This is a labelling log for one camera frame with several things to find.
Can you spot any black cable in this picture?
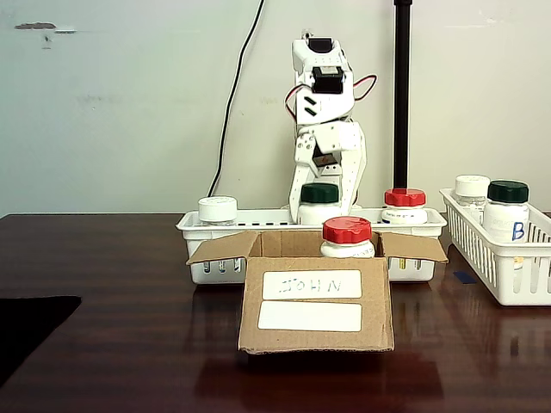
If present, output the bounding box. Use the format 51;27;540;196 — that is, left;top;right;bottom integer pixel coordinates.
207;0;266;198

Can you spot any green-capped bottle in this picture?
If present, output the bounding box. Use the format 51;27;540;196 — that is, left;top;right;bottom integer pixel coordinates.
481;179;530;276
297;182;342;226

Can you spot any cardboard box labelled JOHN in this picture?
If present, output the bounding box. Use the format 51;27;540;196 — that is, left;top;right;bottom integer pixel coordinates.
186;230;449;356

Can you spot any white-capped bottle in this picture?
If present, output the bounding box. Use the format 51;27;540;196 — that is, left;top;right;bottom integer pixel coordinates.
197;195;239;273
454;174;492;216

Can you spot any white plastic basket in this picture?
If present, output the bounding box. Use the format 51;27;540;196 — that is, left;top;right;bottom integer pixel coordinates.
438;187;551;307
175;208;449;286

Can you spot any black vertical pole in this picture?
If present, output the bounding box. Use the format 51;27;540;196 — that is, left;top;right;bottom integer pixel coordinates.
393;0;415;191

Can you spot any red-capped bottle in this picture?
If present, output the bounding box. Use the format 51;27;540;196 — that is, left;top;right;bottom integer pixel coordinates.
319;216;375;259
381;188;430;271

